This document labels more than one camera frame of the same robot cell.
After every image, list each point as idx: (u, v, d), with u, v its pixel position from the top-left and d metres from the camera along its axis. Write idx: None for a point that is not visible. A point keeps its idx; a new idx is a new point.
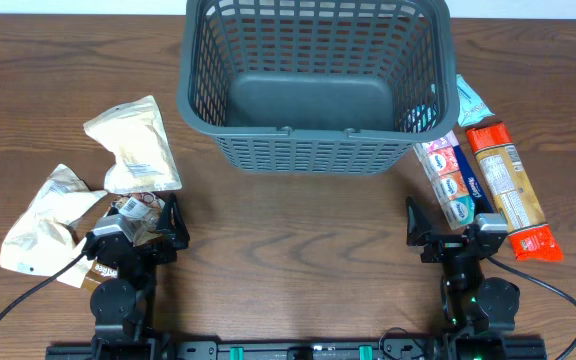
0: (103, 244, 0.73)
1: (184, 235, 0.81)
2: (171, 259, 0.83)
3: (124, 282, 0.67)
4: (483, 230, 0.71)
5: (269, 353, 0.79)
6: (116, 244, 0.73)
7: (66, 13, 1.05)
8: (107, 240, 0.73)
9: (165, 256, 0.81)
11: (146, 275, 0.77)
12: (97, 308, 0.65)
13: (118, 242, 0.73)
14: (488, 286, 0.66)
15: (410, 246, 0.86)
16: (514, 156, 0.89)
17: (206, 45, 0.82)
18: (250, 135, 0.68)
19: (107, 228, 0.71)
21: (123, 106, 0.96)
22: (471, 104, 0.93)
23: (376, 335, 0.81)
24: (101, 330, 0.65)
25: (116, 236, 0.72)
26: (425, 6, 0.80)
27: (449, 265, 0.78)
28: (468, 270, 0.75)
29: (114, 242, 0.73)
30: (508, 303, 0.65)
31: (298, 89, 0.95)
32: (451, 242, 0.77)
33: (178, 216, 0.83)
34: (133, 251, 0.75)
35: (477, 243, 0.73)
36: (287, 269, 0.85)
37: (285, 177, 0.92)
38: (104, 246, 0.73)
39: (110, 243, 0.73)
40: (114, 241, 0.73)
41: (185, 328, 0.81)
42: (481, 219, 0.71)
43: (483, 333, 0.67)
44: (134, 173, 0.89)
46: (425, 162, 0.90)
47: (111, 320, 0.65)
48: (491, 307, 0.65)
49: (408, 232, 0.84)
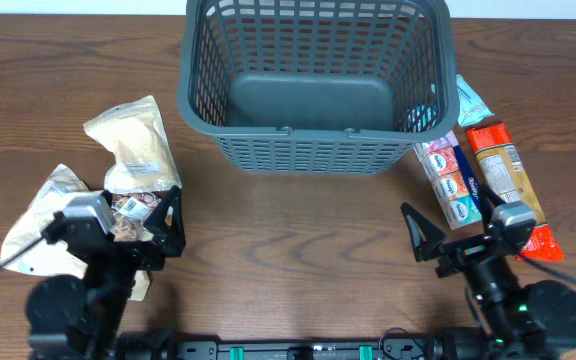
0: (70, 229, 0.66)
1: (181, 239, 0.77)
2: (154, 265, 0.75)
3: (73, 280, 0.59)
4: (508, 225, 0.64)
5: (269, 353, 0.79)
6: (87, 230, 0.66)
7: (66, 14, 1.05)
8: (75, 225, 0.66)
9: (146, 261, 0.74)
11: (119, 276, 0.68)
12: (33, 312, 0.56)
13: (89, 229, 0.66)
14: (542, 291, 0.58)
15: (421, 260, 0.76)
16: (514, 156, 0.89)
17: (206, 45, 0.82)
18: (250, 135, 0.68)
19: (79, 208, 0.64)
21: (123, 107, 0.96)
22: (471, 104, 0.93)
23: (376, 335, 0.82)
24: (40, 343, 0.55)
25: (87, 222, 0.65)
26: (425, 7, 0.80)
27: (472, 276, 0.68)
28: (499, 279, 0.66)
29: (83, 229, 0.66)
30: (569, 313, 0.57)
31: (298, 89, 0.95)
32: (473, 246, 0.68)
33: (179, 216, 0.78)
34: (108, 246, 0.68)
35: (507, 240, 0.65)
36: (287, 269, 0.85)
37: (285, 177, 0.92)
38: (72, 231, 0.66)
39: (80, 228, 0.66)
40: (85, 228, 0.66)
41: (186, 328, 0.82)
42: (504, 213, 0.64)
43: (537, 350, 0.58)
44: (134, 173, 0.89)
46: (425, 162, 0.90)
47: (54, 329, 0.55)
48: (547, 317, 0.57)
49: (415, 247, 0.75)
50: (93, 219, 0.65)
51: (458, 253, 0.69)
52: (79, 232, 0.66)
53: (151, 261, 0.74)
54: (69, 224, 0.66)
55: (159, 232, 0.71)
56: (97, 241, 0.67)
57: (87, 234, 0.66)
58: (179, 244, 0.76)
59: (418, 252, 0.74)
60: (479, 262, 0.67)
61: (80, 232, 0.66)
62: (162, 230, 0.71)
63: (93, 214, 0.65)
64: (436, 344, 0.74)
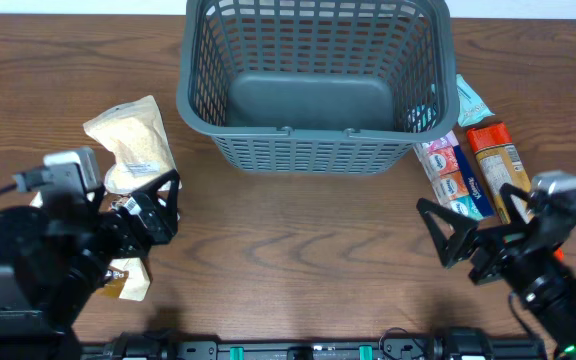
0: (48, 178, 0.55)
1: (171, 221, 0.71)
2: (137, 248, 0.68)
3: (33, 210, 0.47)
4: (554, 191, 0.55)
5: (269, 353, 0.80)
6: (69, 182, 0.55)
7: (66, 14, 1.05)
8: (54, 174, 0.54)
9: (128, 241, 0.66)
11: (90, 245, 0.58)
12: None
13: (71, 180, 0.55)
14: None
15: (450, 264, 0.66)
16: (514, 156, 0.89)
17: (206, 45, 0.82)
18: (250, 135, 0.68)
19: (64, 155, 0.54)
21: (123, 106, 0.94)
22: (471, 104, 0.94)
23: (376, 335, 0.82)
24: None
25: (69, 172, 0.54)
26: (425, 7, 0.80)
27: (514, 272, 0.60)
28: (545, 271, 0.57)
29: (63, 180, 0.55)
30: None
31: (298, 89, 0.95)
32: (510, 232, 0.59)
33: (172, 200, 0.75)
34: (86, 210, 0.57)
35: (551, 211, 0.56)
36: (287, 269, 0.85)
37: (285, 177, 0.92)
38: (49, 182, 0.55)
39: (61, 181, 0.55)
40: (65, 178, 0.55)
41: (186, 328, 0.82)
42: (545, 181, 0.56)
43: None
44: (134, 173, 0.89)
46: (425, 162, 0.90)
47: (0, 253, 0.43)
48: None
49: (440, 251, 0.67)
50: (76, 166, 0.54)
51: (495, 242, 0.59)
52: (58, 184, 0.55)
53: (135, 242, 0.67)
54: (46, 172, 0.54)
55: (149, 202, 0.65)
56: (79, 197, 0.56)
57: (67, 188, 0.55)
58: (167, 226, 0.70)
59: (446, 254, 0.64)
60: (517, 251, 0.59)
61: (60, 185, 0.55)
62: (151, 201, 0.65)
63: (76, 161, 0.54)
64: (435, 344, 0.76)
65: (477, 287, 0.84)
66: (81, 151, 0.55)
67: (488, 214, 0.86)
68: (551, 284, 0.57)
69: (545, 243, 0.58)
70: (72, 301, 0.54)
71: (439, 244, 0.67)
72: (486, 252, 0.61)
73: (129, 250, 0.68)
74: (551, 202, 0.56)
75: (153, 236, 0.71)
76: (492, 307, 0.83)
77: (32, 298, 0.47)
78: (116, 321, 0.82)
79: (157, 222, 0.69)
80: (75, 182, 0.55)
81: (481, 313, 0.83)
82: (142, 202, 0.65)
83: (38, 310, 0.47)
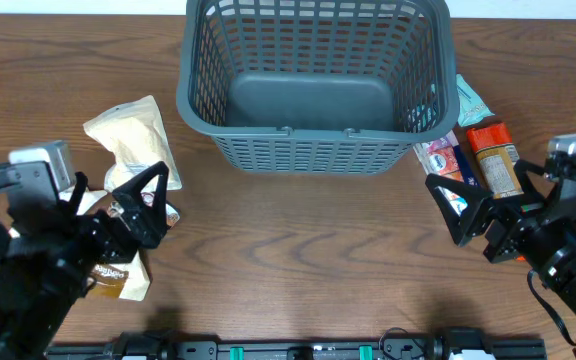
0: (14, 178, 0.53)
1: (157, 223, 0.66)
2: (122, 254, 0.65)
3: None
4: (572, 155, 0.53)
5: (269, 353, 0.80)
6: (37, 180, 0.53)
7: (66, 14, 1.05)
8: (21, 173, 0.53)
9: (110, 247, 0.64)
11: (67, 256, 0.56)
12: None
13: (40, 180, 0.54)
14: None
15: (462, 240, 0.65)
16: (514, 156, 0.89)
17: (206, 45, 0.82)
18: (250, 135, 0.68)
19: (30, 151, 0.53)
21: (123, 106, 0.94)
22: (471, 104, 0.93)
23: (376, 334, 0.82)
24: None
25: (36, 171, 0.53)
26: (425, 6, 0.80)
27: (532, 246, 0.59)
28: (565, 244, 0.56)
29: (31, 180, 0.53)
30: None
31: (297, 88, 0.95)
32: (528, 203, 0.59)
33: (161, 198, 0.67)
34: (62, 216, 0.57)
35: (571, 173, 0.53)
36: (287, 269, 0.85)
37: (285, 177, 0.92)
38: (16, 182, 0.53)
39: (29, 180, 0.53)
40: (33, 178, 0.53)
41: (186, 328, 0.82)
42: (566, 144, 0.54)
43: None
44: (135, 173, 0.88)
46: (425, 162, 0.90)
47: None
48: None
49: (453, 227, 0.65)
50: (44, 165, 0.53)
51: (513, 211, 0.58)
52: (26, 184, 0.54)
53: (118, 247, 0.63)
54: (12, 171, 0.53)
55: (129, 201, 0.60)
56: (50, 199, 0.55)
57: (36, 188, 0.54)
58: (153, 229, 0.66)
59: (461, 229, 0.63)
60: (536, 223, 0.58)
61: (28, 185, 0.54)
62: (133, 202, 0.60)
63: (45, 159, 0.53)
64: (435, 344, 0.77)
65: (477, 287, 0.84)
66: (49, 148, 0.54)
67: None
68: (573, 257, 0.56)
69: (566, 213, 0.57)
70: (46, 321, 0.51)
71: (452, 220, 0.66)
72: (501, 225, 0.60)
73: (111, 256, 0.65)
74: (571, 164, 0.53)
75: (138, 240, 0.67)
76: (492, 307, 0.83)
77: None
78: (116, 321, 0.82)
79: (142, 225, 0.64)
80: (44, 181, 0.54)
81: (482, 313, 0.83)
82: (123, 203, 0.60)
83: (1, 342, 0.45)
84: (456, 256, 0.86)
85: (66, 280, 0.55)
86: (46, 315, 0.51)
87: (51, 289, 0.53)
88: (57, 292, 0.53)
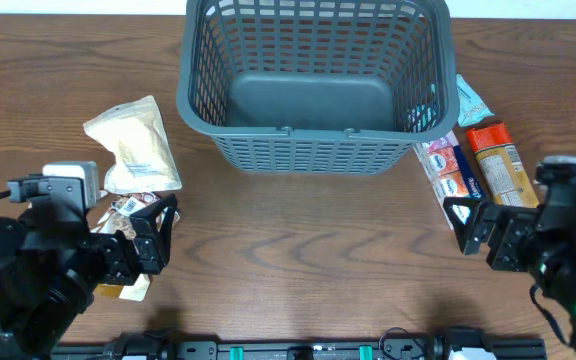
0: (45, 189, 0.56)
1: (166, 251, 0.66)
2: (126, 274, 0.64)
3: (10, 221, 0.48)
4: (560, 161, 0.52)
5: (269, 353, 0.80)
6: (68, 194, 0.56)
7: (66, 14, 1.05)
8: (53, 186, 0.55)
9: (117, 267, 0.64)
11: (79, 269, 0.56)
12: None
13: (71, 195, 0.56)
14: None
15: (467, 247, 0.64)
16: (514, 156, 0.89)
17: (206, 45, 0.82)
18: (250, 135, 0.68)
19: (67, 166, 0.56)
21: (123, 106, 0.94)
22: (471, 104, 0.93)
23: (376, 335, 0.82)
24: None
25: (68, 185, 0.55)
26: (425, 6, 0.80)
27: (527, 253, 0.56)
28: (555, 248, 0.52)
29: (62, 194, 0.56)
30: None
31: (298, 89, 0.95)
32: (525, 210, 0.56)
33: (168, 227, 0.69)
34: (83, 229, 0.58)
35: (552, 177, 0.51)
36: (287, 269, 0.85)
37: (285, 177, 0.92)
38: (47, 193, 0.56)
39: (60, 193, 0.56)
40: (65, 192, 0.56)
41: (186, 328, 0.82)
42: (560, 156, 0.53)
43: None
44: (134, 173, 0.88)
46: (425, 162, 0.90)
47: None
48: None
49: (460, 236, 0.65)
50: (77, 182, 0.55)
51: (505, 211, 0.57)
52: (55, 197, 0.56)
53: (125, 268, 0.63)
54: (44, 182, 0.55)
55: (146, 229, 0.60)
56: (77, 214, 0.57)
57: (64, 202, 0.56)
58: (161, 257, 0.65)
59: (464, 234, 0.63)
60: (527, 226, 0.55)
61: (57, 199, 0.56)
62: (150, 228, 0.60)
63: (79, 176, 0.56)
64: (436, 343, 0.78)
65: (477, 287, 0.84)
66: (85, 166, 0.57)
67: None
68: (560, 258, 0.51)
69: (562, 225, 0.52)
70: (50, 326, 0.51)
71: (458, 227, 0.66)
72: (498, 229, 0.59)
73: (116, 276, 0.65)
74: (554, 170, 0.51)
75: (143, 265, 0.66)
76: (492, 307, 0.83)
77: (4, 321, 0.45)
78: (116, 321, 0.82)
79: (152, 251, 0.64)
80: (75, 196, 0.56)
81: (481, 312, 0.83)
82: (139, 228, 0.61)
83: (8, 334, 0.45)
84: (456, 256, 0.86)
85: (75, 290, 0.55)
86: (52, 320, 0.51)
87: (61, 296, 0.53)
88: (66, 300, 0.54)
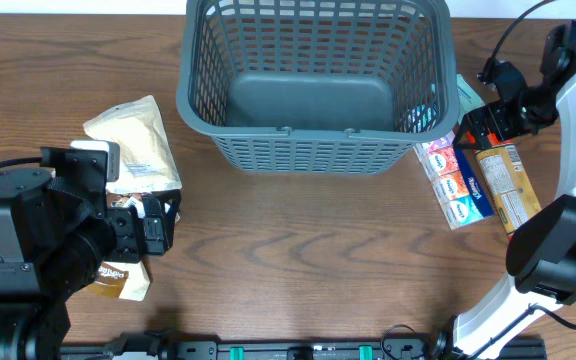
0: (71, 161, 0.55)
1: (171, 234, 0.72)
2: (134, 251, 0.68)
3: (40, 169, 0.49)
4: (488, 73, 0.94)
5: (269, 353, 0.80)
6: (93, 166, 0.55)
7: (67, 14, 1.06)
8: (80, 158, 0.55)
9: (124, 244, 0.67)
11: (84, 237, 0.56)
12: None
13: (97, 169, 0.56)
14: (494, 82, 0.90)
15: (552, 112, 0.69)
16: (514, 156, 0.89)
17: (207, 45, 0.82)
18: (251, 135, 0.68)
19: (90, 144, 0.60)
21: (123, 107, 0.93)
22: (472, 104, 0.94)
23: (376, 335, 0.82)
24: None
25: (94, 158, 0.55)
26: (425, 6, 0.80)
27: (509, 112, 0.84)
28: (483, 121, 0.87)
29: (88, 166, 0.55)
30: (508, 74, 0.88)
31: (297, 89, 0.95)
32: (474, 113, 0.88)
33: (173, 216, 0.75)
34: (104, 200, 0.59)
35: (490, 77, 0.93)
36: (287, 269, 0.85)
37: (285, 177, 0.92)
38: (72, 165, 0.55)
39: (86, 163, 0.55)
40: (91, 164, 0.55)
41: (185, 328, 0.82)
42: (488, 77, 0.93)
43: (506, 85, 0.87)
44: (134, 173, 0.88)
46: (425, 162, 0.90)
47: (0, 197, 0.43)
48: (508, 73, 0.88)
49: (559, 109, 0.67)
50: (103, 155, 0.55)
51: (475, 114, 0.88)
52: (80, 167, 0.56)
53: (133, 244, 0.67)
54: (71, 155, 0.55)
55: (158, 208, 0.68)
56: (99, 183, 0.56)
57: (89, 172, 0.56)
58: (166, 238, 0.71)
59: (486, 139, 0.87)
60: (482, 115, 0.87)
61: (82, 169, 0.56)
62: (159, 207, 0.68)
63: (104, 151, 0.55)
64: (439, 337, 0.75)
65: (477, 287, 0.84)
66: None
67: (488, 214, 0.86)
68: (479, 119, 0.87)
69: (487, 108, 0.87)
70: (65, 277, 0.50)
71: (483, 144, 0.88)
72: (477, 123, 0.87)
73: (122, 253, 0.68)
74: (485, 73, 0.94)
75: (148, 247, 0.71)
76: None
77: (27, 254, 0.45)
78: (116, 321, 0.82)
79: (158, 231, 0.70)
80: (101, 169, 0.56)
81: None
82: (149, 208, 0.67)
83: (30, 264, 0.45)
84: (457, 256, 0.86)
85: (87, 254, 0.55)
86: (66, 270, 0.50)
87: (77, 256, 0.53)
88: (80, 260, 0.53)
